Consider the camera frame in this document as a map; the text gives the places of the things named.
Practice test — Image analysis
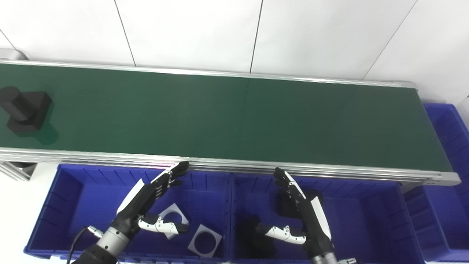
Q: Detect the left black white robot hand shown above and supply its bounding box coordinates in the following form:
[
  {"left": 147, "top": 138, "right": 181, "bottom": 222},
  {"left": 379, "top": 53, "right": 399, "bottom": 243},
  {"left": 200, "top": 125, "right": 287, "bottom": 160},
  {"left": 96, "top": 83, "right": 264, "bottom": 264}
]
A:
[{"left": 111, "top": 161, "right": 190, "bottom": 238}]

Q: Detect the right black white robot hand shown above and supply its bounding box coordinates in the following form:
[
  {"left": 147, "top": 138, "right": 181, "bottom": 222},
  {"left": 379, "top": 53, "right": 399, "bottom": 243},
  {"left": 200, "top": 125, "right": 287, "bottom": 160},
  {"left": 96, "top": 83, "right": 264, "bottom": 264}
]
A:
[{"left": 256, "top": 168, "right": 336, "bottom": 257}]

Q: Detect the black block with cylinder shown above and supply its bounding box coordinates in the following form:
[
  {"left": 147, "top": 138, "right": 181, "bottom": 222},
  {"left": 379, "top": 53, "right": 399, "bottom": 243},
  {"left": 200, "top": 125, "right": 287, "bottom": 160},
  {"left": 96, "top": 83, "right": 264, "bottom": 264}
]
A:
[{"left": 0, "top": 86, "right": 52, "bottom": 137}]

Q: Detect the black block part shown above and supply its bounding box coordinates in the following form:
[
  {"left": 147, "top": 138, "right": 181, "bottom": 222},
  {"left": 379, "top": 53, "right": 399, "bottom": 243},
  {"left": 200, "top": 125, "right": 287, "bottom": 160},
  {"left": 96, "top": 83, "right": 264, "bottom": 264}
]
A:
[
  {"left": 236, "top": 216, "right": 277, "bottom": 259},
  {"left": 275, "top": 189, "right": 325, "bottom": 219}
]

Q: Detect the blue plastic bin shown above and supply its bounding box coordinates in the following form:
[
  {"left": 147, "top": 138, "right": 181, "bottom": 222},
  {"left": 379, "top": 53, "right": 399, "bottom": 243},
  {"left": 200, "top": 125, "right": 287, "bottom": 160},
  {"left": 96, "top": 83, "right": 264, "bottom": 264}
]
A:
[
  {"left": 24, "top": 163, "right": 233, "bottom": 263},
  {"left": 229, "top": 172, "right": 425, "bottom": 264},
  {"left": 403, "top": 103, "right": 469, "bottom": 263}
]

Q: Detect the green conveyor belt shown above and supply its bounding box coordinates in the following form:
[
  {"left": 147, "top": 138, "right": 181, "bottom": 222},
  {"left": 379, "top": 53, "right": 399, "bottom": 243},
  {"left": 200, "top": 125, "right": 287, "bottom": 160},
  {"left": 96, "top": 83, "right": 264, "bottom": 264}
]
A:
[{"left": 0, "top": 59, "right": 461, "bottom": 187}]

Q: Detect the aluminium conveyor support leg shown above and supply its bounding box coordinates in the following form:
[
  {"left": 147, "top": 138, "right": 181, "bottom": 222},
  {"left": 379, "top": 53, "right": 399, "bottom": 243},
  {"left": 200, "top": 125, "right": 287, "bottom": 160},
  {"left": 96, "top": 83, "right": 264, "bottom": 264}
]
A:
[{"left": 0, "top": 161, "right": 37, "bottom": 182}]

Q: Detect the grey conveyor end housing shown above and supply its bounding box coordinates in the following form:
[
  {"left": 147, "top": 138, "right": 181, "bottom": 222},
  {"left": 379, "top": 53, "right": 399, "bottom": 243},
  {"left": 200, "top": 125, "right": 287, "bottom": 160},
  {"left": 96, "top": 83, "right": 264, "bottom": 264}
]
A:
[{"left": 0, "top": 48, "right": 28, "bottom": 61}]

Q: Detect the grey square plate round hole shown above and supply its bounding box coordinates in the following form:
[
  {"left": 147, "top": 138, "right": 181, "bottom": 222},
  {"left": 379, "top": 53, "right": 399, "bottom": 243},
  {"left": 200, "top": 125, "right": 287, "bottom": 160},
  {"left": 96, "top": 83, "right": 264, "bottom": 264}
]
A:
[
  {"left": 158, "top": 203, "right": 190, "bottom": 241},
  {"left": 188, "top": 224, "right": 223, "bottom": 258}
]

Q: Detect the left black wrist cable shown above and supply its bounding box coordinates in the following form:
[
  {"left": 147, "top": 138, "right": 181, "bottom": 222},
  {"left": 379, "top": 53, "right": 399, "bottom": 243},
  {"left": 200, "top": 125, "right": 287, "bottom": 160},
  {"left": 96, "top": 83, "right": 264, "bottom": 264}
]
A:
[{"left": 66, "top": 226, "right": 105, "bottom": 264}]

